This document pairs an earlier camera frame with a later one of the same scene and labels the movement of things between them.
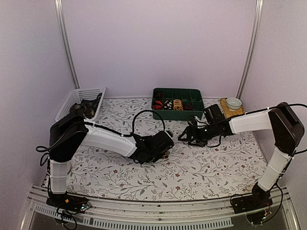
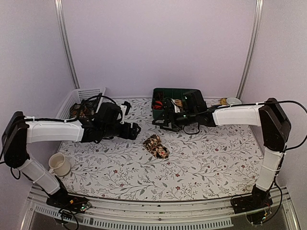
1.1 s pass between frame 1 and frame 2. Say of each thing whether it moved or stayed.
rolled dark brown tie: stayed
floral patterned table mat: stayed
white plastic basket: stayed
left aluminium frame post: stayed
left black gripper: moved
